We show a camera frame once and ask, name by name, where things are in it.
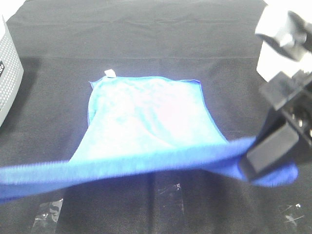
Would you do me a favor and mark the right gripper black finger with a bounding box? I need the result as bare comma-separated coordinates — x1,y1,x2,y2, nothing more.
239,111,299,181

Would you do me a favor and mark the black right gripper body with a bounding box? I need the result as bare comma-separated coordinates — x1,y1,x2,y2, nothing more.
259,70,312,164

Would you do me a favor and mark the blue microfibre towel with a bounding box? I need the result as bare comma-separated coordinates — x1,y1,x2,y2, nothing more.
0,69,299,204

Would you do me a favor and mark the white slotted storage bin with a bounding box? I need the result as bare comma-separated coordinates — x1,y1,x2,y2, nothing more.
256,0,312,81

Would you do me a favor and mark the right clear tape strip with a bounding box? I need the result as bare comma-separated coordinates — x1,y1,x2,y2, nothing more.
278,203,305,227

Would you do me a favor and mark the clear tape strip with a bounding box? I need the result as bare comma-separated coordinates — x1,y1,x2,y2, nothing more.
278,203,305,227
157,183,184,220
30,198,63,234

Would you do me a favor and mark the middle clear tape strip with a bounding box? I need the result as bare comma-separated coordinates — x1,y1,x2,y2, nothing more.
157,183,184,220

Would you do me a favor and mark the black table cloth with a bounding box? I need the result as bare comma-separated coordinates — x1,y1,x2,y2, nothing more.
0,0,312,234

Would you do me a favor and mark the left clear tape strip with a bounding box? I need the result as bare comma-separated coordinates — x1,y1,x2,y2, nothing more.
30,198,63,234

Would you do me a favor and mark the grey perforated basket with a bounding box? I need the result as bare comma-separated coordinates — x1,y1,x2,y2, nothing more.
0,16,24,123

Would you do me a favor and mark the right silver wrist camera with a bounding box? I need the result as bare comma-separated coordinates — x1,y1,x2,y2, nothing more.
255,5,312,61

